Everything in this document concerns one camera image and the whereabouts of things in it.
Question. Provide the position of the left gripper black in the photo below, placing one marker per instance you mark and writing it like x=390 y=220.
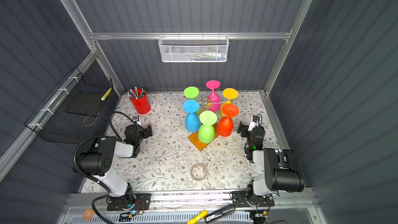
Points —
x=146 y=130

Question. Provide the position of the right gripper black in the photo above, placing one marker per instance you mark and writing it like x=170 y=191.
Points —
x=244 y=129

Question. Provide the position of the red wine glass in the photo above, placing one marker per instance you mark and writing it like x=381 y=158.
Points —
x=226 y=124

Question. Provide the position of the green wine glass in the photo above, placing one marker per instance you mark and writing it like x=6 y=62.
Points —
x=191 y=93
x=206 y=131

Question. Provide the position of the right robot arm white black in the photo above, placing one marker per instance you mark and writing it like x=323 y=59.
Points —
x=281 y=169

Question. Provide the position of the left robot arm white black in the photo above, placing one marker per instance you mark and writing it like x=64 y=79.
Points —
x=93 y=158

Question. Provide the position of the yellow wine glass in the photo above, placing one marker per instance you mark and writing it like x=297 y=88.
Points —
x=230 y=94

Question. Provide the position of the pink wine glass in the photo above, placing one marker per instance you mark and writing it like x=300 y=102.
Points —
x=214 y=98

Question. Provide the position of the blue wine glass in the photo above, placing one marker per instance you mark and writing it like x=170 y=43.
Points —
x=192 y=121

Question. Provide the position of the red pencil cup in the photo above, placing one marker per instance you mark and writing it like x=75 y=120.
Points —
x=139 y=99

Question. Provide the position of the floral table mat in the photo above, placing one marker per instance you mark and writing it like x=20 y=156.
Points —
x=165 y=160

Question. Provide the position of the clear tape roll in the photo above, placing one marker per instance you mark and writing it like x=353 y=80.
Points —
x=198 y=172

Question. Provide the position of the black handheld device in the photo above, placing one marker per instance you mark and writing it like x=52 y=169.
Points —
x=216 y=215

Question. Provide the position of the yellow marker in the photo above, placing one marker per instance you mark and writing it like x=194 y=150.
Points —
x=198 y=217

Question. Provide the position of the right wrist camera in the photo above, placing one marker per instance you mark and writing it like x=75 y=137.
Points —
x=255 y=122

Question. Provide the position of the black wire basket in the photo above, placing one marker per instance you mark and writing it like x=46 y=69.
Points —
x=71 y=114

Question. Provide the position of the white wire mesh basket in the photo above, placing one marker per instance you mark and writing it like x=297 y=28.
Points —
x=193 y=50

